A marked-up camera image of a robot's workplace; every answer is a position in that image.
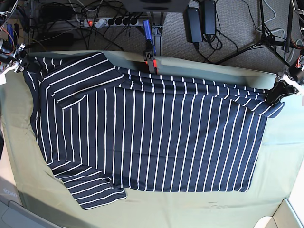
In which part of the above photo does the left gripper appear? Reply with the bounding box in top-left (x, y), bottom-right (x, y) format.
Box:
top-left (266, 68), bottom-right (303, 105)

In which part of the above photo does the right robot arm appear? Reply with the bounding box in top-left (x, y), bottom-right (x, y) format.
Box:
top-left (0, 0), bottom-right (42, 77)

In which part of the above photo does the black tripod stand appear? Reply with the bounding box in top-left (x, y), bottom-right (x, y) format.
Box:
top-left (215, 0), bottom-right (304, 66)

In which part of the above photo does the aluminium frame rail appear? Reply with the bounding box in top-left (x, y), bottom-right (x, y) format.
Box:
top-left (147, 12), bottom-right (167, 56)

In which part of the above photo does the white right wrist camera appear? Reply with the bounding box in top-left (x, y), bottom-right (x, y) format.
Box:
top-left (0, 67), bottom-right (14, 85)

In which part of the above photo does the green table cloth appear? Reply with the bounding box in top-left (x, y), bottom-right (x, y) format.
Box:
top-left (0, 50), bottom-right (304, 228)

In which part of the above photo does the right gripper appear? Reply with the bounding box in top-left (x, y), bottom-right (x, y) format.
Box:
top-left (13, 43), bottom-right (42, 73)

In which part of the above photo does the black cable bundle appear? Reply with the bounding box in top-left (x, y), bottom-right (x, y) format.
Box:
top-left (30, 0), bottom-right (148, 52)

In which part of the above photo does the black power adapter brick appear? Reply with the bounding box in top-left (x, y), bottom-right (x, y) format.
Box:
top-left (183, 7), bottom-right (203, 43)

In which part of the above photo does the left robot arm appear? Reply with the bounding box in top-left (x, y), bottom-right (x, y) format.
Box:
top-left (266, 0), bottom-right (304, 105)

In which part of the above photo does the navy white striped T-shirt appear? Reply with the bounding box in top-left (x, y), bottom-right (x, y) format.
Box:
top-left (23, 52), bottom-right (284, 209)

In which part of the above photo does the grey power strip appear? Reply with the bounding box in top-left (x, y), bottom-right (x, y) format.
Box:
top-left (80, 16), bottom-right (143, 29)

